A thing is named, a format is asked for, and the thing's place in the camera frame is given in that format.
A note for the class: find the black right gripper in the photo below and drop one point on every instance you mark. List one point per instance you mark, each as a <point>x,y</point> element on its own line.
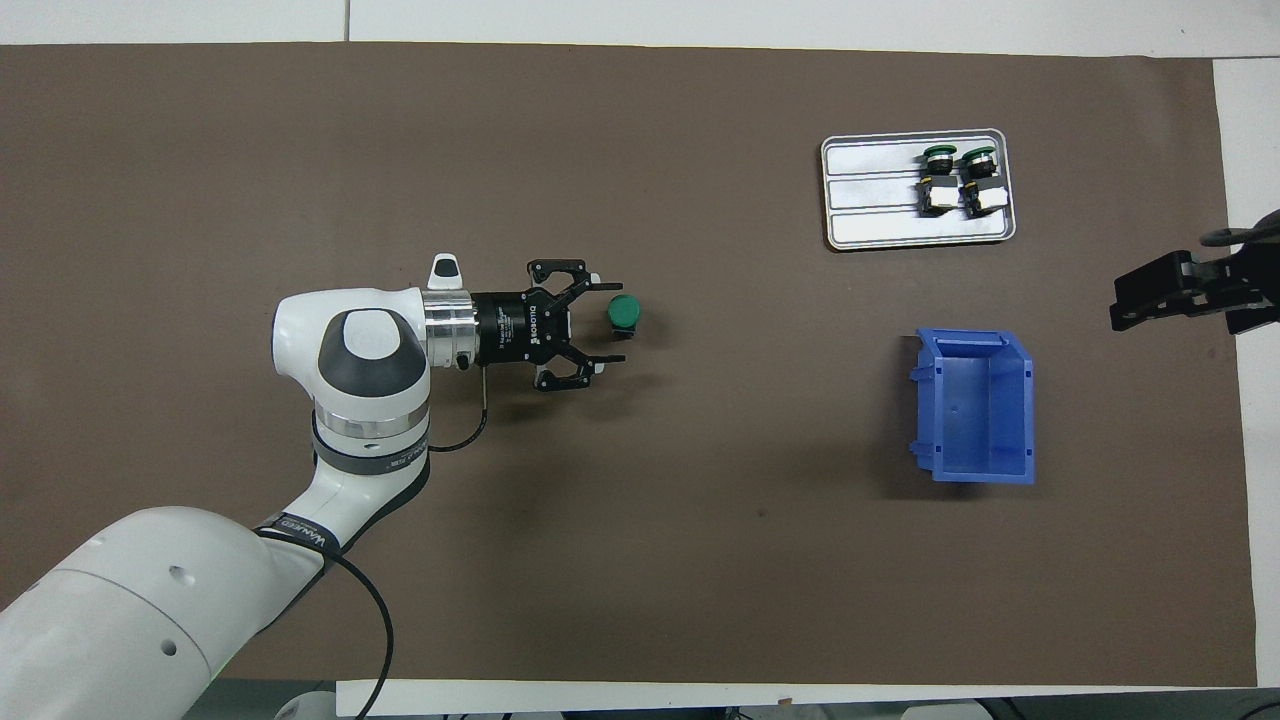
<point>1250,275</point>

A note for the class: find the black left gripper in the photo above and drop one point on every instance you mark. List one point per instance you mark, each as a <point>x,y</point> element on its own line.
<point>520,330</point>

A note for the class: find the green push button switch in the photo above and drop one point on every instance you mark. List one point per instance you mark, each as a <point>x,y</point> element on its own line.
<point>624,312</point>
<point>938,188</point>
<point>982,188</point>

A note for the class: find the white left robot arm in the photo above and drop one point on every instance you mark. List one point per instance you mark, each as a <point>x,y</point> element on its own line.
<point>370,350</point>

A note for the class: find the brown table mat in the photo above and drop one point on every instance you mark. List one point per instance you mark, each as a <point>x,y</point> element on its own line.
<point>700,500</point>

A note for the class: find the blue plastic bin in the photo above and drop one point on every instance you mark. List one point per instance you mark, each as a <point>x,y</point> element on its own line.
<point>975,410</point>

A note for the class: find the silver metal tray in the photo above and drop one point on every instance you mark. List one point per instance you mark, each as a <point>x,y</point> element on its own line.
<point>870,210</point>

